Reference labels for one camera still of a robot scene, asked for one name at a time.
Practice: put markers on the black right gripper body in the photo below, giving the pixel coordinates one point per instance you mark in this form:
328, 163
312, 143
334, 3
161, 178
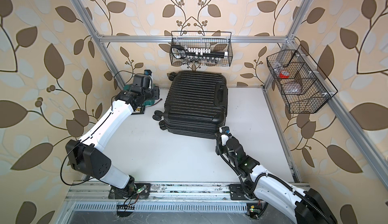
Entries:
221, 149

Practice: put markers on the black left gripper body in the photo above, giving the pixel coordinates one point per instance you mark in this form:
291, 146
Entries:
153, 93

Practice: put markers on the black hard-shell suitcase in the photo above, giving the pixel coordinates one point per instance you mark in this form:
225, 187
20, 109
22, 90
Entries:
196, 104

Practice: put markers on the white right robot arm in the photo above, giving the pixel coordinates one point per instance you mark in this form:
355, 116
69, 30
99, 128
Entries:
257, 182

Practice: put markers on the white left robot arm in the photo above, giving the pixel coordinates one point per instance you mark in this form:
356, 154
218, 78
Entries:
86, 155

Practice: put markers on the green plastic tool case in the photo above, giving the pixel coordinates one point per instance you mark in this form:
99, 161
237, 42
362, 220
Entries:
129, 95

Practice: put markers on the black screwdriver bit holder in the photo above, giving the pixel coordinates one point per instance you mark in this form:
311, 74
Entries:
139, 110

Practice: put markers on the red lid in basket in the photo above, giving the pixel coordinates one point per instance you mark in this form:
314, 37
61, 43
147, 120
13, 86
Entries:
284, 74

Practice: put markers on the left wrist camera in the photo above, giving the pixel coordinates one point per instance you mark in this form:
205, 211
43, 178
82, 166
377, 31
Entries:
144, 80

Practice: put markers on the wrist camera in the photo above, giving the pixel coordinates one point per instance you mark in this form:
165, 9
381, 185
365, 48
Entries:
224, 135
144, 80

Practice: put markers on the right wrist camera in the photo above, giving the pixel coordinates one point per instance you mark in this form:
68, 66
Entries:
224, 135

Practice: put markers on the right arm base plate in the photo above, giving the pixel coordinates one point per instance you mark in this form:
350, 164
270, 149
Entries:
237, 193

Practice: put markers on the black handled scissors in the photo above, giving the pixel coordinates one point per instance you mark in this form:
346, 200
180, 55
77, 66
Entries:
178, 52

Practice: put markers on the socket set rail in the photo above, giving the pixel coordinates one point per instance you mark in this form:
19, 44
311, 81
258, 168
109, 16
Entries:
206, 52

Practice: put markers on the back wall wire basket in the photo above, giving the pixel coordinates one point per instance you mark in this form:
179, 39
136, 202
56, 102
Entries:
213, 40

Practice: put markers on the wall wire basket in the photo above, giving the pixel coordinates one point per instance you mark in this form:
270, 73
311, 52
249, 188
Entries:
308, 88
213, 40

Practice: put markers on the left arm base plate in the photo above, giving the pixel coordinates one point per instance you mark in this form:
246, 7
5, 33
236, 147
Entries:
132, 190

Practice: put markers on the right wall wire basket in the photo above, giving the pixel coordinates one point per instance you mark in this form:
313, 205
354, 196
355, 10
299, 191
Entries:
308, 88

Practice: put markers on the aluminium frame rail front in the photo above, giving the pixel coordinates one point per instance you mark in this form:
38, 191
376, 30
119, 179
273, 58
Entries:
163, 197

